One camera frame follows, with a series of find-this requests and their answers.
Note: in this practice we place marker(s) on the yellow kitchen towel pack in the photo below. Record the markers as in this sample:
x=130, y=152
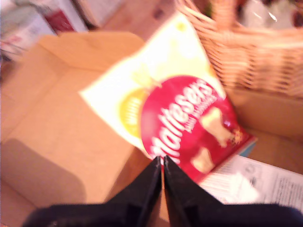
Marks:
x=19, y=28

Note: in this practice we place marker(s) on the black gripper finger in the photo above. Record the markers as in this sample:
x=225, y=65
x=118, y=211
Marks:
x=182, y=191
x=144, y=189

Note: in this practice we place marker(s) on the white printed paper sheet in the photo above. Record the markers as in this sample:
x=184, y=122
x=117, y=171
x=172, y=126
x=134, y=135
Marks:
x=260, y=184

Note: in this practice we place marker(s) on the brown cardboard box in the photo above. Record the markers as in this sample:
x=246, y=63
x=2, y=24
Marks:
x=59, y=132

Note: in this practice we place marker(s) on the cream labelled carton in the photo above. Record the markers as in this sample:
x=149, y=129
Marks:
x=61, y=19

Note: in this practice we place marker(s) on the red Maltesers bunnies bag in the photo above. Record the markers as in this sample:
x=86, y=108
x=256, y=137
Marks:
x=184, y=118

